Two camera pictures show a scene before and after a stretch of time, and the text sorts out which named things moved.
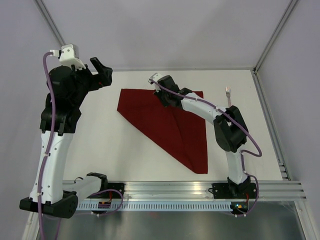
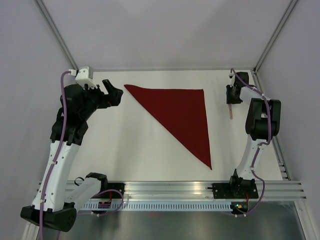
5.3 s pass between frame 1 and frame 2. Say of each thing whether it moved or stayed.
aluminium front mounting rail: stayed
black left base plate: stayed
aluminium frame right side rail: stayed
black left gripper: moved
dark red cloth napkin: moved
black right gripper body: moved
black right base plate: stayed
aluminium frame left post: stayed
